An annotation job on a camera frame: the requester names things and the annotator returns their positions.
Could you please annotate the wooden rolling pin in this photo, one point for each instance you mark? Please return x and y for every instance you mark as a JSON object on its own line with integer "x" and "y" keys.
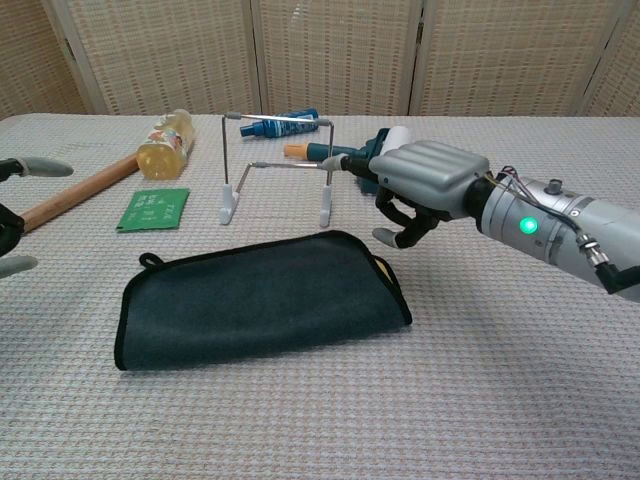
{"x": 75, "y": 192}

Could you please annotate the yellow and grey towel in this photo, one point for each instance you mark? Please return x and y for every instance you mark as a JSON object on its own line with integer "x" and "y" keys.
{"x": 250, "y": 300}

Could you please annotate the blue spray bottle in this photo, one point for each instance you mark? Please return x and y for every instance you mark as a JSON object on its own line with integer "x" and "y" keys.
{"x": 280, "y": 129}

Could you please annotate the grey woven tablecloth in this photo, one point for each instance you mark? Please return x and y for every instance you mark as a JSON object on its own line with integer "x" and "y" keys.
{"x": 500, "y": 375}

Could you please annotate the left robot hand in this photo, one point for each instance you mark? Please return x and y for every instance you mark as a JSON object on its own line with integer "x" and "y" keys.
{"x": 40, "y": 167}

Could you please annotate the teal lint roller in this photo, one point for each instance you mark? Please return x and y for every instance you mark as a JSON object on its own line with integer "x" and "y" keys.
{"x": 320, "y": 149}

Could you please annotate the green tea sachet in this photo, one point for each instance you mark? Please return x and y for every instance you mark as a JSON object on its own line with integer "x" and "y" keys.
{"x": 152, "y": 210}

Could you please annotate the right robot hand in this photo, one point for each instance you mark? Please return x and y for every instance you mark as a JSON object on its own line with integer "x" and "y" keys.
{"x": 430, "y": 170}

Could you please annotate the bamboo folding screen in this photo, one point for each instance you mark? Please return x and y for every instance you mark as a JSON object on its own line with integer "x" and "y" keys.
{"x": 325, "y": 50}

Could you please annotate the yellow drink bottle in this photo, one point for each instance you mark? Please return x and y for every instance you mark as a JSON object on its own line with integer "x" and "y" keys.
{"x": 165, "y": 150}

